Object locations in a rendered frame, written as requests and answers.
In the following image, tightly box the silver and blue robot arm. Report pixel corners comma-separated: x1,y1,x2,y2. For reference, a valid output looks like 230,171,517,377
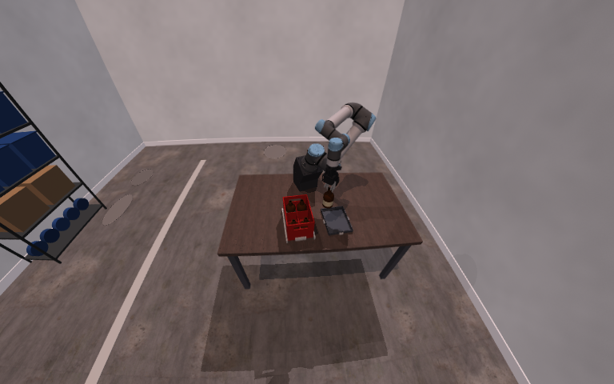
301,102,376,172

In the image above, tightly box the red crate with dividers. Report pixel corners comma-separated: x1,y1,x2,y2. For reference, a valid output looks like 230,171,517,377
283,197,315,241

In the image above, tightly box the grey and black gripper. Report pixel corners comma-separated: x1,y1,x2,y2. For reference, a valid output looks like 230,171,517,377
321,165,339,192

